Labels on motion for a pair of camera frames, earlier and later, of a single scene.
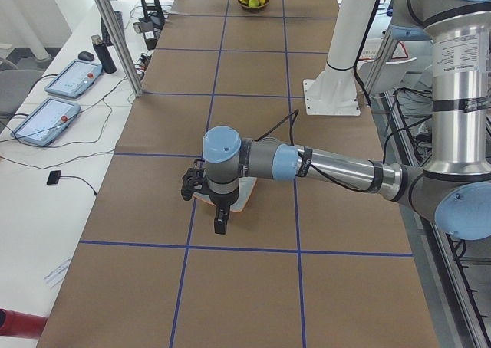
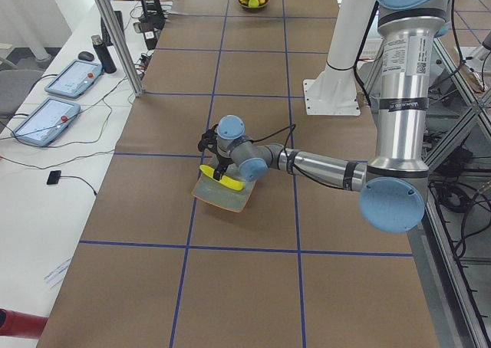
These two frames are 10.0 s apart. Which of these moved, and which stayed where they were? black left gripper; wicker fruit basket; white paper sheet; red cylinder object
Moved: black left gripper
Stayed: white paper sheet; wicker fruit basket; red cylinder object
